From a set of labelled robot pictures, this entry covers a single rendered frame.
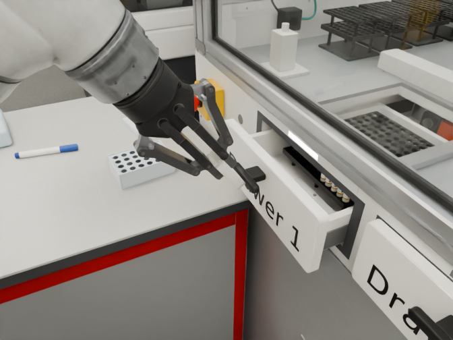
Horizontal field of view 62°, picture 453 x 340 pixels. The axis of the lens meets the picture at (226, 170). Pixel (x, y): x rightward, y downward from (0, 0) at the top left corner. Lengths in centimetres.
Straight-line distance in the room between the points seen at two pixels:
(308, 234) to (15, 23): 40
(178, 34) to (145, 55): 93
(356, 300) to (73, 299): 52
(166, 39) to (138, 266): 78
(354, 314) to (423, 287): 20
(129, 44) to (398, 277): 40
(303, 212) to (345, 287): 17
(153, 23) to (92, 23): 92
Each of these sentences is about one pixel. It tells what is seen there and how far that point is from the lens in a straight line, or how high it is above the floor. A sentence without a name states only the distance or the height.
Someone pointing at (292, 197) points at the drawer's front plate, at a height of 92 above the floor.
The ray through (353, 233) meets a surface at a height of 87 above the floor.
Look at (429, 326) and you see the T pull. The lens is 46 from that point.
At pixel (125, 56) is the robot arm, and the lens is 39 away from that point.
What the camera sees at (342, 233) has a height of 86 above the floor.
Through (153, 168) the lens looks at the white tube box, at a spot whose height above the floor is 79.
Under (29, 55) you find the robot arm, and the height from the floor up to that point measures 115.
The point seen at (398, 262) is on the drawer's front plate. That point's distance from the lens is 50.
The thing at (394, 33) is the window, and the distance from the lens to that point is 47.
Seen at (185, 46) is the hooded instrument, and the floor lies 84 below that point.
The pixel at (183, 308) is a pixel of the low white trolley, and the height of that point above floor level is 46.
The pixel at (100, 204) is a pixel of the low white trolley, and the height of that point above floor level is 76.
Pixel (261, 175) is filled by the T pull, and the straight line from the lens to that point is 58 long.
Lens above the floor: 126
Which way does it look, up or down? 37 degrees down
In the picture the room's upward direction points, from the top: straight up
